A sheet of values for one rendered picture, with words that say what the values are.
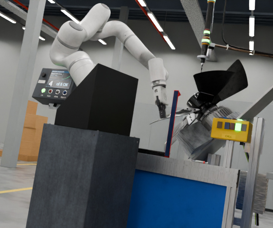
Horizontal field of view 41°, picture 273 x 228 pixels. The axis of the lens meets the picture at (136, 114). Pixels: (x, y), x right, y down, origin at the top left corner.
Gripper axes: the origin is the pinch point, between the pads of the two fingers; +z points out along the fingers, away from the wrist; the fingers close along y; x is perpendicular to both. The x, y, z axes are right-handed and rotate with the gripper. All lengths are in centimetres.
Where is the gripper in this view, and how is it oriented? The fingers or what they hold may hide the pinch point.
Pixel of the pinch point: (162, 114)
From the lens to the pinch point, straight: 202.1
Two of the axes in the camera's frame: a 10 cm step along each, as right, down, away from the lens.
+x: -8.9, 1.9, 4.1
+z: 1.2, 9.7, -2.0
